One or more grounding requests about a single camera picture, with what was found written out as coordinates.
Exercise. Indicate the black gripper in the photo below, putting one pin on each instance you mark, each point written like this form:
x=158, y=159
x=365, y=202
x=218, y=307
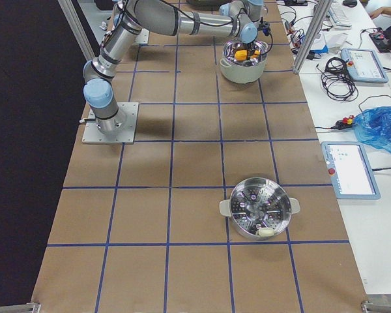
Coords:
x=249, y=45

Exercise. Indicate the yellow corn cob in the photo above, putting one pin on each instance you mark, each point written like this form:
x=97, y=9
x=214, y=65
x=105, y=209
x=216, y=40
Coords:
x=241, y=55

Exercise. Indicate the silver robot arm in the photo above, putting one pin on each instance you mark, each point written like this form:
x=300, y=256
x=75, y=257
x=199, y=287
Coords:
x=238, y=20

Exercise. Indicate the pale green cooking pot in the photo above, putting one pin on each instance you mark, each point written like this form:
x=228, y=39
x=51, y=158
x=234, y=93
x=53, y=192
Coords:
x=246, y=71

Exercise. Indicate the white paper box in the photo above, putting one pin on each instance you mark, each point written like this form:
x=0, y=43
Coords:
x=335, y=42

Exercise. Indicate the white keyboard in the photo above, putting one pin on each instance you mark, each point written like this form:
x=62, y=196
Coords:
x=337, y=16

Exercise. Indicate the far teach pendant tablet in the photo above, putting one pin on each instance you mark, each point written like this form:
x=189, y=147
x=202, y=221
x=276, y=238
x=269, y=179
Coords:
x=363, y=65

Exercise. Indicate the teach pendant tablet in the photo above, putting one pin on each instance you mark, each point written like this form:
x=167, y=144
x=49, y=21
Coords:
x=349, y=170
x=363, y=65

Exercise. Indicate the emergency stop button box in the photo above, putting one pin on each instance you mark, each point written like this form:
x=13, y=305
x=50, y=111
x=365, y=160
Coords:
x=345, y=123

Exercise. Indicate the blue plastic bag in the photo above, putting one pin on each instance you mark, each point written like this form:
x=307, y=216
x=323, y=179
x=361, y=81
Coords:
x=373, y=127

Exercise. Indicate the near teach pendant tablet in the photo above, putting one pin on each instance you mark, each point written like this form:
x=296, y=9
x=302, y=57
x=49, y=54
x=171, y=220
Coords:
x=349, y=170

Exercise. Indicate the steel steamer basket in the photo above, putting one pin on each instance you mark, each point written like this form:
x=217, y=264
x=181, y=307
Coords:
x=259, y=208

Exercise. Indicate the aluminium frame post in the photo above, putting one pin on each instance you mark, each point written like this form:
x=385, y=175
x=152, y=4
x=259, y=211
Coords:
x=313, y=29

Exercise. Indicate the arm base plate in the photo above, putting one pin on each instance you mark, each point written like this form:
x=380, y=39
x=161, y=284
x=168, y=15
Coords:
x=118, y=129
x=142, y=38

